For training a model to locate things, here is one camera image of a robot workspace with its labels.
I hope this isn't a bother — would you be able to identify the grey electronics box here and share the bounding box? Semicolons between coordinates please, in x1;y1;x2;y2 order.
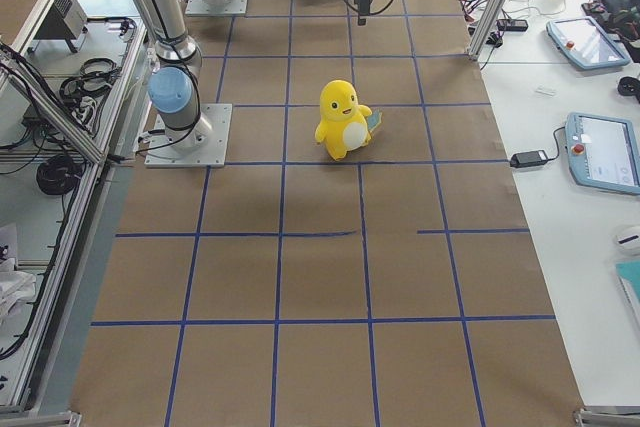
34;0;88;53

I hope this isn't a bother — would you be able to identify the black power adapter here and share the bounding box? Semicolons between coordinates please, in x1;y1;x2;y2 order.
509;150;550;169

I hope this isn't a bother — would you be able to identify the blue teach pendant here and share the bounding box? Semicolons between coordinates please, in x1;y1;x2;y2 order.
565;112;639;196
546;17;631;70

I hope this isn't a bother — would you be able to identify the yellow plush toy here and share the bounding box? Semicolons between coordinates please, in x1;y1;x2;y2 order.
314;80;382;161

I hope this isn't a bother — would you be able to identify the aluminium frame post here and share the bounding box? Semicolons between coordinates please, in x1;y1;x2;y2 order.
465;0;531;62

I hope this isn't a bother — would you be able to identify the coiled black cable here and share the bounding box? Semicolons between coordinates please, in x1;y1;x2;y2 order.
35;154;84;197

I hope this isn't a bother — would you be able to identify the blue teach pendant far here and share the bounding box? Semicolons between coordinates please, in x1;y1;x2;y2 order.
546;17;631;70

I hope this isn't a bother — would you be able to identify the blue teach pendant near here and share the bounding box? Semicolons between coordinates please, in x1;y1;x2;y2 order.
565;112;639;196

